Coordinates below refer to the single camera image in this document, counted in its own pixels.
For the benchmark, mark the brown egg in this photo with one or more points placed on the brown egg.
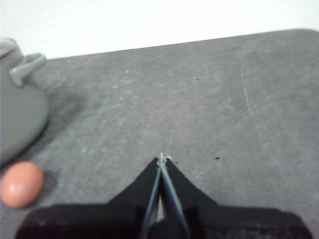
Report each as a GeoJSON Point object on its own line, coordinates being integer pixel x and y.
{"type": "Point", "coordinates": [22, 184]}

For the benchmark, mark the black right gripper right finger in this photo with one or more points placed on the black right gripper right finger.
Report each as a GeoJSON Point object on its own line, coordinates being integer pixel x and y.
{"type": "Point", "coordinates": [224, 224]}

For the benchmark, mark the pale green electric pot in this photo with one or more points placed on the pale green electric pot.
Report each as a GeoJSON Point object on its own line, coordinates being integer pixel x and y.
{"type": "Point", "coordinates": [17, 112]}

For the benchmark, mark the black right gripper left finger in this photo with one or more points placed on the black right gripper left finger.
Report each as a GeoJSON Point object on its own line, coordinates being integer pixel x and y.
{"type": "Point", "coordinates": [119, 219]}

